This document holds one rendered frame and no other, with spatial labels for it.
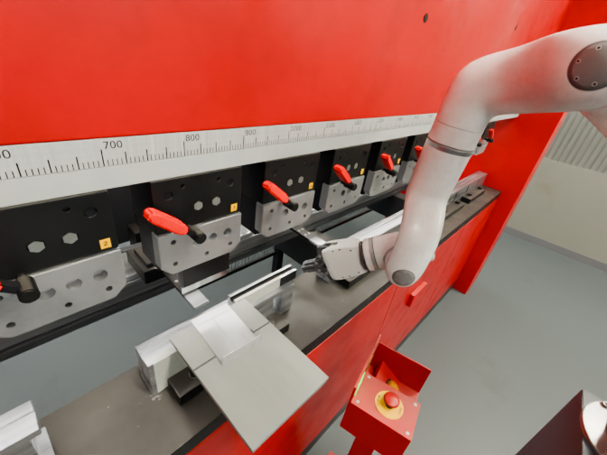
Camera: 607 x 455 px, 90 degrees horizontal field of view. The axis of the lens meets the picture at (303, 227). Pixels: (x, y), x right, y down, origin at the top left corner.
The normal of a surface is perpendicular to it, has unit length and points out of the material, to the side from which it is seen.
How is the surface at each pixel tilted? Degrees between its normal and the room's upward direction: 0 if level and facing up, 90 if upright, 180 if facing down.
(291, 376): 0
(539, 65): 92
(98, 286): 90
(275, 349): 0
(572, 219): 90
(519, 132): 90
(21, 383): 0
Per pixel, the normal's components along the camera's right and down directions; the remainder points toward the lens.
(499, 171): -0.69, 0.28
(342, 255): -0.28, 0.36
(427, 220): 0.01, -0.26
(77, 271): 0.71, 0.44
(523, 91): -0.97, 0.24
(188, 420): 0.14, -0.85
